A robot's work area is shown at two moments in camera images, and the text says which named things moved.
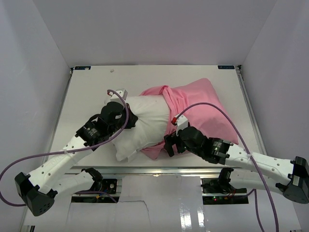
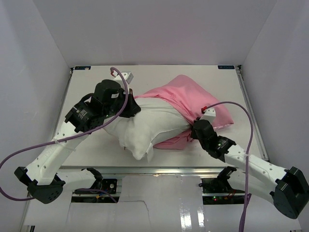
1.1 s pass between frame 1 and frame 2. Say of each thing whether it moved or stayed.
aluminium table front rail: stayed
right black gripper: moved
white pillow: moved
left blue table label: stayed
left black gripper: moved
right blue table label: stayed
